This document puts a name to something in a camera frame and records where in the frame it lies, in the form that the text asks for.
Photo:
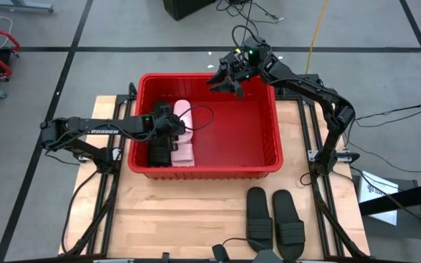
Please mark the black stand beam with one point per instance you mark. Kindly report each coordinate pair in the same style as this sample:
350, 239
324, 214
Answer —
408, 197

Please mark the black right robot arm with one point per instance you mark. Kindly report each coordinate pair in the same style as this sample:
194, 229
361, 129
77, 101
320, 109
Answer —
305, 85

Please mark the black frame rail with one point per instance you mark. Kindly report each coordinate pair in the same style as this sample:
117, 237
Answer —
141, 261

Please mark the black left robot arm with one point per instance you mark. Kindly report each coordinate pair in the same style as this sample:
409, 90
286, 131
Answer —
101, 128

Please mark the pale pink slide sandal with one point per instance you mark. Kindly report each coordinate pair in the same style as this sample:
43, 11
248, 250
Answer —
183, 107
183, 157

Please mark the white printed paper sheet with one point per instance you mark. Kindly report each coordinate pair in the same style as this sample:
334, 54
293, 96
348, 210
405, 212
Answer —
369, 191

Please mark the grey platform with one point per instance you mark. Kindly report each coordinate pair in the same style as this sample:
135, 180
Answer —
411, 230

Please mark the black slide sandal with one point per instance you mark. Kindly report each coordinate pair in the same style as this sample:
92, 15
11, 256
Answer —
156, 109
159, 155
259, 219
289, 226

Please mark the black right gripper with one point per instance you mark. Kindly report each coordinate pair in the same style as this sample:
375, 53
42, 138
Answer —
238, 67

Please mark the grey metal foot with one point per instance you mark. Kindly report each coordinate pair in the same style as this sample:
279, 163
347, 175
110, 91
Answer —
24, 6

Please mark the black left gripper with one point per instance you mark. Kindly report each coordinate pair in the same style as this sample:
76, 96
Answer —
164, 126

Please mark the large black box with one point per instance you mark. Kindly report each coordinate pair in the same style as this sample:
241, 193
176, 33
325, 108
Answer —
185, 7

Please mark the red plastic bin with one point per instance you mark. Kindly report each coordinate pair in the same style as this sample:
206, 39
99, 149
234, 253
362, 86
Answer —
239, 139

